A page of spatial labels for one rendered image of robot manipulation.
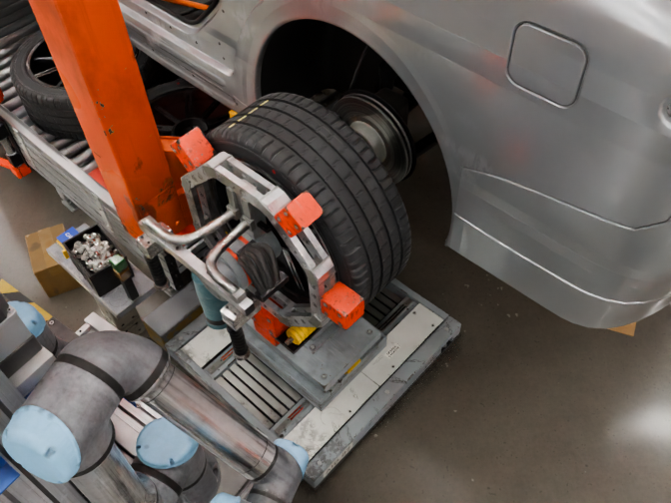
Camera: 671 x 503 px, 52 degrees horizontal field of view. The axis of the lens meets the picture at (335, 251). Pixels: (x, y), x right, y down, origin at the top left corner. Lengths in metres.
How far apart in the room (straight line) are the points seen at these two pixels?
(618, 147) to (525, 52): 0.27
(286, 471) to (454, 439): 1.36
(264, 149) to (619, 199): 0.83
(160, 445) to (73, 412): 0.42
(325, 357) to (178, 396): 1.33
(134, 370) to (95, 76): 1.04
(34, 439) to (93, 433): 0.08
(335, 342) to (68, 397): 1.52
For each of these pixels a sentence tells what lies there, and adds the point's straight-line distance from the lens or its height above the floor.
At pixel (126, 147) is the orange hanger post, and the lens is 2.11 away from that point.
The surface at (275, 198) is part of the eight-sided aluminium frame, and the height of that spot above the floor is 1.12.
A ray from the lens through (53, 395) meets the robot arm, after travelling 1.06.
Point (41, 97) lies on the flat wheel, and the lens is 3.24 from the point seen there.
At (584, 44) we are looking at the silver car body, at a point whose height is 1.55.
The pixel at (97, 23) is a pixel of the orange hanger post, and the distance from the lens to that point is 1.90.
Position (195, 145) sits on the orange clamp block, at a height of 1.10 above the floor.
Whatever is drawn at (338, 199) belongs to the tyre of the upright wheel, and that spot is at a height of 1.10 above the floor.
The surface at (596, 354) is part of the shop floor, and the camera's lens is 2.84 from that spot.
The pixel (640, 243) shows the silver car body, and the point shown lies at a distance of 1.65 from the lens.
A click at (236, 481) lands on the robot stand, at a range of 1.63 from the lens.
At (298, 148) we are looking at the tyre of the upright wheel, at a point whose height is 1.17.
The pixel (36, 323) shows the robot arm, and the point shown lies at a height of 1.03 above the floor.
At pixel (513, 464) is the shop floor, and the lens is 2.56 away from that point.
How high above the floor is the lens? 2.33
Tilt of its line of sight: 51 degrees down
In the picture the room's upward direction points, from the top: 3 degrees counter-clockwise
